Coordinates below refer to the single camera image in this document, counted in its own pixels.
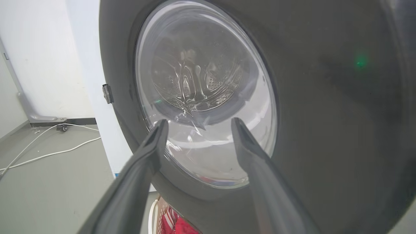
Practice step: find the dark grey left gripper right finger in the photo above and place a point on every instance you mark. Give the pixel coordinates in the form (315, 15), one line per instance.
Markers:
(269, 191)

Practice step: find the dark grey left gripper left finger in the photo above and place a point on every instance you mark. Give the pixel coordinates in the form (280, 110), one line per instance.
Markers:
(126, 191)

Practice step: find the grey round washing machine door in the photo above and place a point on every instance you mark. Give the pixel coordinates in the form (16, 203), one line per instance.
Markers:
(318, 113)

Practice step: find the white washing machine body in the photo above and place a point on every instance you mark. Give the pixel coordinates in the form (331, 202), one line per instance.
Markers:
(97, 107)

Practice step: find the grey door latch hook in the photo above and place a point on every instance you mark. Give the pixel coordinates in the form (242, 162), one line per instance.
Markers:
(107, 93)

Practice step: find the white laundry basket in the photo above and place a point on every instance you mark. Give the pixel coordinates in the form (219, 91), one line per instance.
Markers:
(155, 214)

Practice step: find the red and white clothing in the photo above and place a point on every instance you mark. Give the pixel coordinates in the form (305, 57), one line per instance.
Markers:
(177, 224)

